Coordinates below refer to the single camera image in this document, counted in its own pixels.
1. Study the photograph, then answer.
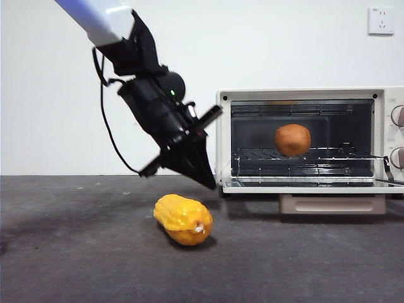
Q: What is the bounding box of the brown potato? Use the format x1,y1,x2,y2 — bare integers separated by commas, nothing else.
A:
273,123,312,157

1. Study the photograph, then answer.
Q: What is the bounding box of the oven glass door with handle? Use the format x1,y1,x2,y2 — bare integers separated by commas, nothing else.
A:
222,177,404,216

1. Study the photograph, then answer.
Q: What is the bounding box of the cream toaster oven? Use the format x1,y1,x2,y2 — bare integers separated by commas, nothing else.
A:
216,87,404,216

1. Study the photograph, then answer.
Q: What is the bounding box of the round oven knob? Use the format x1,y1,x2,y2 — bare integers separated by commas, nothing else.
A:
390,147,404,169
391,105,404,128

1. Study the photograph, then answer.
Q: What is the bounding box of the yellow corn cob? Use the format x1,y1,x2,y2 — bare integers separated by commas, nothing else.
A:
153,194,215,247

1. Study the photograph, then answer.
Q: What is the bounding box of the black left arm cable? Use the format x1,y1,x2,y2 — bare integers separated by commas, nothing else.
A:
91,47,141,175

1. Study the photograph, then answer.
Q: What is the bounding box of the oven wire rack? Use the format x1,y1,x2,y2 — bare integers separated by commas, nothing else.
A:
232,143,387,165

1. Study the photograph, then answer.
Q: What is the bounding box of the white wall socket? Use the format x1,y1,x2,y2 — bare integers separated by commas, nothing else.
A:
367,6,395,36

